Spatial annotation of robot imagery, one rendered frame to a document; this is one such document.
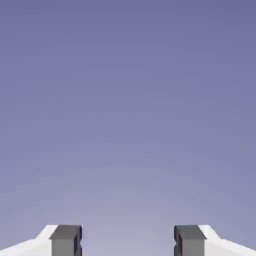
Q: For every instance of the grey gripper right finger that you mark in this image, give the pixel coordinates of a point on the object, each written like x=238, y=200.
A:
x=192, y=242

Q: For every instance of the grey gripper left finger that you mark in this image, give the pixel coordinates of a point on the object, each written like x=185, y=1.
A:
x=62, y=242

